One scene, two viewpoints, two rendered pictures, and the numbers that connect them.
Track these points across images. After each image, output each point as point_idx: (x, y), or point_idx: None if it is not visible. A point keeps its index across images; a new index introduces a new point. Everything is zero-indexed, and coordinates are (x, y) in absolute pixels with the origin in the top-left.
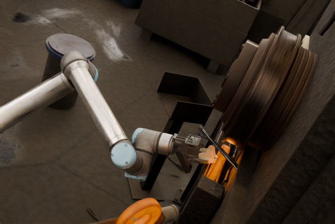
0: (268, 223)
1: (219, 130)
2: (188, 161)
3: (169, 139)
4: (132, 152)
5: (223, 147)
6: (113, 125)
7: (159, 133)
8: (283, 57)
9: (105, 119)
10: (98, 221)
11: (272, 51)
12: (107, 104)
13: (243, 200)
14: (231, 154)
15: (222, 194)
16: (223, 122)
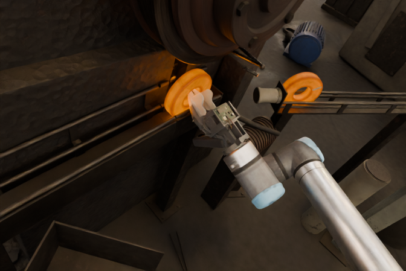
0: None
1: (97, 166)
2: (204, 137)
3: (250, 142)
4: (307, 137)
5: (200, 75)
6: (333, 181)
7: (257, 160)
8: None
9: (347, 196)
10: (331, 102)
11: None
12: (351, 224)
13: None
14: (89, 145)
15: (235, 49)
16: (53, 190)
